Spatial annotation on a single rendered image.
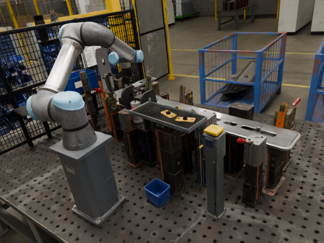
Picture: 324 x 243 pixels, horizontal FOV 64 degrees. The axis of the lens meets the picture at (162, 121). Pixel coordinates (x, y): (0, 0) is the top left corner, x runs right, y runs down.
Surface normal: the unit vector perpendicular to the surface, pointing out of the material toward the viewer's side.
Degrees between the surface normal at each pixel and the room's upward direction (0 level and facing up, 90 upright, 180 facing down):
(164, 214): 0
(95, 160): 90
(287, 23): 90
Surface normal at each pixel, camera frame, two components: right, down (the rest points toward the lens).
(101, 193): 0.82, 0.18
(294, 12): -0.61, 0.42
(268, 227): -0.11, -0.88
